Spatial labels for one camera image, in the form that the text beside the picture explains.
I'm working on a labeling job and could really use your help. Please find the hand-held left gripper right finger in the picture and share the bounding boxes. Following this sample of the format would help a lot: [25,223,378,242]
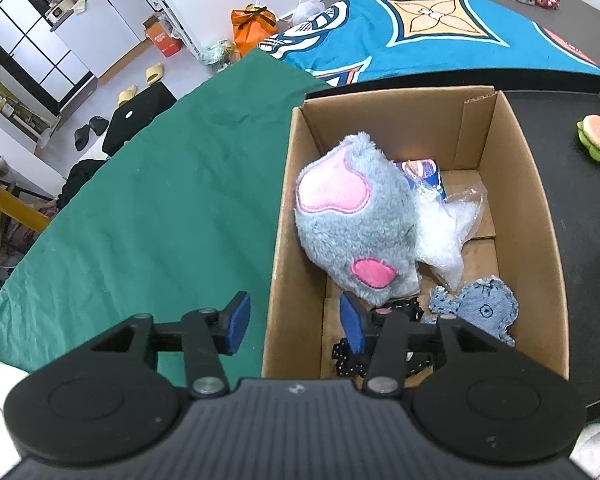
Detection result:
[339,293,517,395]

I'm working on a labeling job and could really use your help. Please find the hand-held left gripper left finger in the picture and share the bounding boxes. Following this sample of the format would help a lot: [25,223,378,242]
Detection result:
[87,291,252,397]

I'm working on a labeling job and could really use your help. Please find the black dotted cloth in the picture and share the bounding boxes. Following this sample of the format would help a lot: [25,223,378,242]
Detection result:
[330,295,436,381]

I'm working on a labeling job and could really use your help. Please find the grey and pink plush toy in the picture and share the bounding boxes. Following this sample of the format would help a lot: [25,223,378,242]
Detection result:
[293,132,424,307]

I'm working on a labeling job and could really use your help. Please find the clear plastic bag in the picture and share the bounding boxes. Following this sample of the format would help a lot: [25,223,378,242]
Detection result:
[412,184,489,294]

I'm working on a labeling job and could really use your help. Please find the frayed denim patch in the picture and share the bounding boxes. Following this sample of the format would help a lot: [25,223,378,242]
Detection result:
[424,277,521,347]

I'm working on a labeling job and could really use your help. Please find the blue tissue pack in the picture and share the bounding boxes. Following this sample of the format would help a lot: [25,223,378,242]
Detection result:
[400,159,449,201]

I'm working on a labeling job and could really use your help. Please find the black tray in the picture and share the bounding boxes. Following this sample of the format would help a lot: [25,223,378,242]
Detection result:
[304,72,600,419]

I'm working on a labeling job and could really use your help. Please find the green cloth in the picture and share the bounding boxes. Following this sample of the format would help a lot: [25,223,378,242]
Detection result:
[0,50,600,429]

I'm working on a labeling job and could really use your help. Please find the white bedding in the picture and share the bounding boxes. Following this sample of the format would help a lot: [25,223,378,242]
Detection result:
[0,350,32,466]

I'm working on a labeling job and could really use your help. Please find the white towel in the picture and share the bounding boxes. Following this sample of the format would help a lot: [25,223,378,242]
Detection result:
[570,422,600,480]

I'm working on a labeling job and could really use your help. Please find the orange cardboard box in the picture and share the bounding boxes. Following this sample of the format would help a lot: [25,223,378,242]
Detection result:
[144,15,184,59]

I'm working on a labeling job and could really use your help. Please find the orange bag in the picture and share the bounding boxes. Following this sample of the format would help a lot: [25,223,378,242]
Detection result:
[230,4,279,59]

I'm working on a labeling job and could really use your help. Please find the blue printed blanket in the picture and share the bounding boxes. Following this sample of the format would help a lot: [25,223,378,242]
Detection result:
[257,0,600,87]

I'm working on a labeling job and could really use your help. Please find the white plastic bag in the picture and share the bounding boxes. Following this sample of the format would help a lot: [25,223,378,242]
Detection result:
[291,0,327,27]

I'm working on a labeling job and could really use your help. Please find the white cabinet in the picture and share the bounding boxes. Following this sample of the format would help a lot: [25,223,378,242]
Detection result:
[50,0,201,81]

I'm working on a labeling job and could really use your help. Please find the black framed glass door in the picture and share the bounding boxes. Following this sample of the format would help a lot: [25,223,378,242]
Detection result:
[0,0,99,117]

